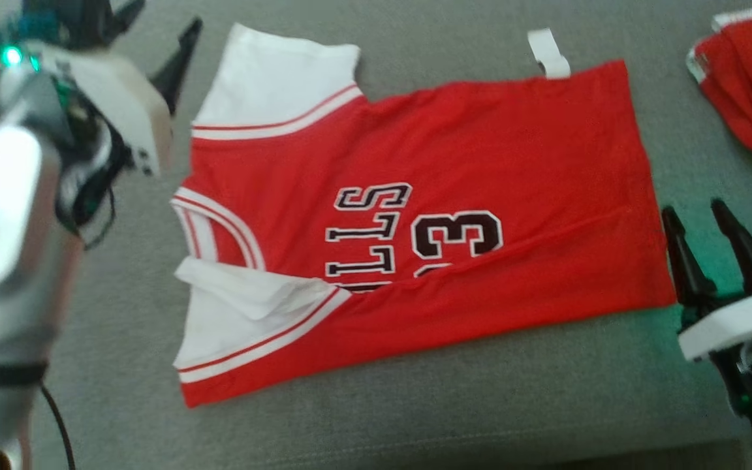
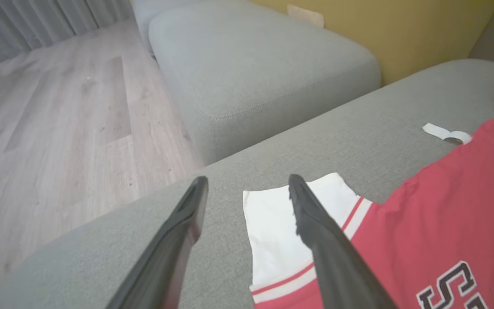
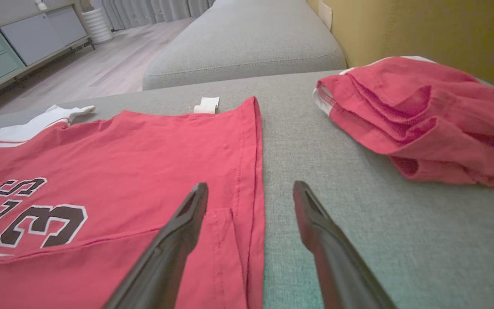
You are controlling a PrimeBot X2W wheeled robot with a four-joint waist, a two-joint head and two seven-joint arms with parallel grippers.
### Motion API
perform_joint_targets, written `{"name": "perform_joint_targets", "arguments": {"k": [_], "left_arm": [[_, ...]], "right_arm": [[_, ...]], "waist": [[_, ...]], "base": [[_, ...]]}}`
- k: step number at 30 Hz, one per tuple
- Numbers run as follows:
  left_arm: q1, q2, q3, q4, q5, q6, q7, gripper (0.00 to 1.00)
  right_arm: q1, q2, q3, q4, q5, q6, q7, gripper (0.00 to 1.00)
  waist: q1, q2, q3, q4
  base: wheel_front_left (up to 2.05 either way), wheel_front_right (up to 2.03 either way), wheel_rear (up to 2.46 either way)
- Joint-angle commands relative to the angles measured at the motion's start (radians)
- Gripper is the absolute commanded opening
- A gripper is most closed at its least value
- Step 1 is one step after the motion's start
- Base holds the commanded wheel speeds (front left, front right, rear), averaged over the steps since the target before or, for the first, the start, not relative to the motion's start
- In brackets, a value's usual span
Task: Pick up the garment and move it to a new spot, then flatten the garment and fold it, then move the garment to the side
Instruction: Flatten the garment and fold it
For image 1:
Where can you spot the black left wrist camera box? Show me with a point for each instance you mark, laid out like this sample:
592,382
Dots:
56,23

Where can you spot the red and white basketball jersey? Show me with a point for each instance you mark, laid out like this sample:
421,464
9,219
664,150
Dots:
480,163

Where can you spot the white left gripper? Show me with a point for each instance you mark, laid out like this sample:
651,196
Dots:
121,98

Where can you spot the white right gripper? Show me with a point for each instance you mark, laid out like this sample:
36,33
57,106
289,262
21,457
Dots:
741,326

